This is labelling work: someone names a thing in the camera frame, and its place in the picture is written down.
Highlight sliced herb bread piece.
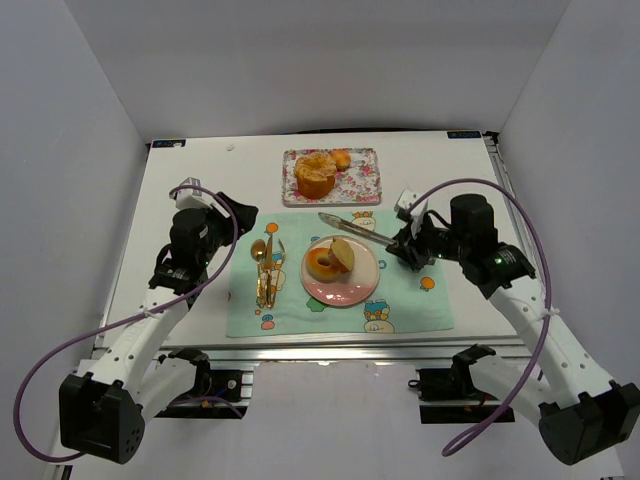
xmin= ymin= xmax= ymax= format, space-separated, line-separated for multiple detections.
xmin=328 ymin=237 xmax=355 ymax=273

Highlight metal serving tongs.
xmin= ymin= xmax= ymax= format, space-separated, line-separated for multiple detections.
xmin=318 ymin=212 xmax=396 ymax=247

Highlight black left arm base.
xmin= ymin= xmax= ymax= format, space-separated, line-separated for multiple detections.
xmin=140 ymin=348 xmax=248 ymax=420

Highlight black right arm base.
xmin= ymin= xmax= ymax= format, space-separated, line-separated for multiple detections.
xmin=407 ymin=344 xmax=499 ymax=425

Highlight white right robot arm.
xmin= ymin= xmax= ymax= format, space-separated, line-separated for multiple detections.
xmin=387 ymin=190 xmax=639 ymax=465

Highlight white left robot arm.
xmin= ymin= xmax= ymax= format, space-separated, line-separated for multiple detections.
xmin=59 ymin=188 xmax=259 ymax=464

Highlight large sugared bread loaf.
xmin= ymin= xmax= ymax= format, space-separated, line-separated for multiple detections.
xmin=294 ymin=152 xmax=337 ymax=200

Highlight gold spoon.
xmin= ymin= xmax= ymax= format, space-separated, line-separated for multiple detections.
xmin=250 ymin=239 xmax=266 ymax=300

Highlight gold knife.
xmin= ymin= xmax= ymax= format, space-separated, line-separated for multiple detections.
xmin=263 ymin=233 xmax=273 ymax=308

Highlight mint cartoon placemat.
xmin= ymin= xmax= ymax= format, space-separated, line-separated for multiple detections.
xmin=226 ymin=211 xmax=454 ymax=338

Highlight pink white ceramic plate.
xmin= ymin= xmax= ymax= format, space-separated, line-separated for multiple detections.
xmin=300 ymin=235 xmax=380 ymax=307

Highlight blue left corner label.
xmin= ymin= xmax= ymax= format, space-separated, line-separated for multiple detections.
xmin=151 ymin=139 xmax=186 ymax=149

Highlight blue corner label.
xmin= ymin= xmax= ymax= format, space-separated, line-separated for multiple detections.
xmin=151 ymin=139 xmax=186 ymax=149
xmin=446 ymin=130 xmax=482 ymax=140

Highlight floral rectangular tray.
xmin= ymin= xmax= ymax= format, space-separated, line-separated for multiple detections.
xmin=282 ymin=148 xmax=382 ymax=207

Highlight small round bun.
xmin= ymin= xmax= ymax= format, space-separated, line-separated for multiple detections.
xmin=330 ymin=149 xmax=351 ymax=172

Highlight blue right corner label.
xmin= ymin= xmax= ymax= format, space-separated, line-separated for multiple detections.
xmin=446 ymin=130 xmax=482 ymax=140

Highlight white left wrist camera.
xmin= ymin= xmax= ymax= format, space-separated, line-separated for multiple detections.
xmin=169 ymin=177 xmax=211 ymax=210

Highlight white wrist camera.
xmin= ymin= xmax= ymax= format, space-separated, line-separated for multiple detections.
xmin=169 ymin=177 xmax=211 ymax=210
xmin=394 ymin=189 xmax=426 ymax=239

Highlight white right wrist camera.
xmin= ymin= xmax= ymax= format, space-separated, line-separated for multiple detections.
xmin=394 ymin=189 xmax=426 ymax=239

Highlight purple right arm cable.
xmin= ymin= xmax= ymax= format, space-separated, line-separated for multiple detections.
xmin=399 ymin=178 xmax=555 ymax=458

